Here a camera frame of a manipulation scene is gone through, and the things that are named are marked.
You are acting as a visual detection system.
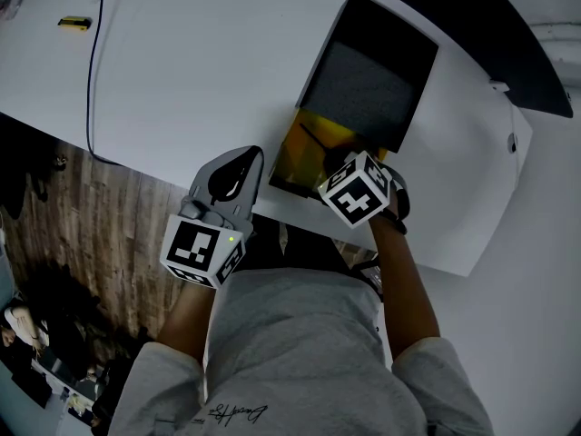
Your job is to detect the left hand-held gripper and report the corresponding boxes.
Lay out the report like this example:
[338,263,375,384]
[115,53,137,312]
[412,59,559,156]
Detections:
[159,145,266,290]

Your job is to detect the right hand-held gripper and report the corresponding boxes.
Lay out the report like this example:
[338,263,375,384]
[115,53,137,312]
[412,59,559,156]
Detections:
[317,145,412,230]

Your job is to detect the red-handled thin tool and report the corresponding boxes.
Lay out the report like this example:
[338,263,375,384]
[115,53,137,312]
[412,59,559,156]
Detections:
[299,123,330,154]

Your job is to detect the yellow tray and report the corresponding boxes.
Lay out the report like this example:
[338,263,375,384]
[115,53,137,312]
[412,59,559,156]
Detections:
[268,109,389,199]

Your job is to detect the person's right forearm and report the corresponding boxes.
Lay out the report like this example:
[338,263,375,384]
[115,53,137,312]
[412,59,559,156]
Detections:
[368,215,441,362]

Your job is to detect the person's left forearm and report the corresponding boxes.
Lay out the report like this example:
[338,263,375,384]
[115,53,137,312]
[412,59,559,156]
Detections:
[156,279,219,362]

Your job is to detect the black box with grey foam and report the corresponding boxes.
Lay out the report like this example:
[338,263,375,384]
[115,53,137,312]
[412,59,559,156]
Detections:
[294,0,440,154]

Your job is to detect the person's black trousers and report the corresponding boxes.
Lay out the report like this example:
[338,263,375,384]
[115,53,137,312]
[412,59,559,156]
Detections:
[251,218,351,273]

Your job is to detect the person's grey shirt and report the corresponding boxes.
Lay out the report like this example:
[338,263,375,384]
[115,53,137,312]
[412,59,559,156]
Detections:
[108,265,496,436]

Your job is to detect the long dark desk divider panel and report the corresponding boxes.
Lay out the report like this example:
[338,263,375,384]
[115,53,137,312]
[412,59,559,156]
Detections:
[349,0,574,120]

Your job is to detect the black office chair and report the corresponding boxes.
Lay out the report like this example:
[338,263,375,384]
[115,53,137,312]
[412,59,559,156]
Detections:
[0,152,51,222]

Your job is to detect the yellow utility knife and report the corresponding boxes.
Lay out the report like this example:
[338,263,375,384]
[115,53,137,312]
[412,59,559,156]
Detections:
[57,15,92,32]

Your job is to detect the black power cable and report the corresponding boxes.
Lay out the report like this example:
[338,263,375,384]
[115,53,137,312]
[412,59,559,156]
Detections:
[85,0,123,167]

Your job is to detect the white wall pipe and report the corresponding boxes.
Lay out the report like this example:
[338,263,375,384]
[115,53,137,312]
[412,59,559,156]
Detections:
[528,20,581,63]

